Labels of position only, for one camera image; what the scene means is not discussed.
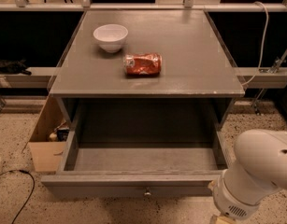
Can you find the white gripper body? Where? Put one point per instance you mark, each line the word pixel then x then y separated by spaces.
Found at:
pixel 233 202

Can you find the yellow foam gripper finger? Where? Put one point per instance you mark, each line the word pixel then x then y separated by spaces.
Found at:
pixel 222 220

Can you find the grey top drawer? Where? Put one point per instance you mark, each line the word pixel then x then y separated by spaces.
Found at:
pixel 142 148

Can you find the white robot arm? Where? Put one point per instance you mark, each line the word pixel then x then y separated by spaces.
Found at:
pixel 260 169

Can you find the grey drawer cabinet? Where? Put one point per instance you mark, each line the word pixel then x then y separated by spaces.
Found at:
pixel 194 65

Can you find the crushed orange soda can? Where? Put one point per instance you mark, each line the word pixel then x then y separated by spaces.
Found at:
pixel 142 64

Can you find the items inside cardboard box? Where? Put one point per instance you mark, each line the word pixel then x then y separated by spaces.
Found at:
pixel 59 135

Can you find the cardboard box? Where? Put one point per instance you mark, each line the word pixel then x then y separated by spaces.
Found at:
pixel 46 148

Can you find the white bowl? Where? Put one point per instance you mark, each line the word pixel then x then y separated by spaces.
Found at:
pixel 110 37

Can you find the black object on ledge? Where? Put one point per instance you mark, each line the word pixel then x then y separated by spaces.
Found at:
pixel 14 67

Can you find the metal frame rail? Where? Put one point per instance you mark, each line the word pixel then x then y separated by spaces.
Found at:
pixel 77 7

